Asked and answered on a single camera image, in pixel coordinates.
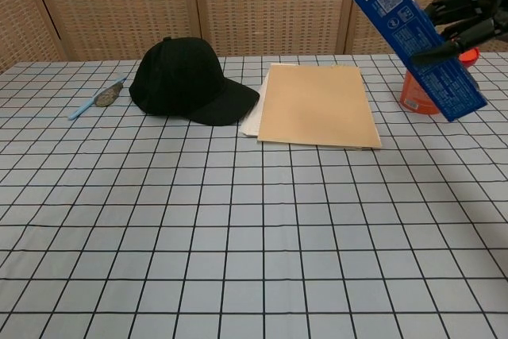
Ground blue toothpaste box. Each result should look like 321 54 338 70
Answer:
336 0 488 123

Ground white paper sheets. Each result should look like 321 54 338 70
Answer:
239 61 302 137

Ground tan paper folder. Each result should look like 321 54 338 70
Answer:
256 64 382 152

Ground light blue toothbrush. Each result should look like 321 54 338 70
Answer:
67 75 128 121

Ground blue checked tablecloth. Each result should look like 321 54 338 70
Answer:
0 52 508 339

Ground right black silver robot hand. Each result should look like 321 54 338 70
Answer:
410 0 508 67

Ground orange lidded cup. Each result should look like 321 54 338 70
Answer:
398 48 480 115

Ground black baseball cap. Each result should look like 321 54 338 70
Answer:
129 37 261 126

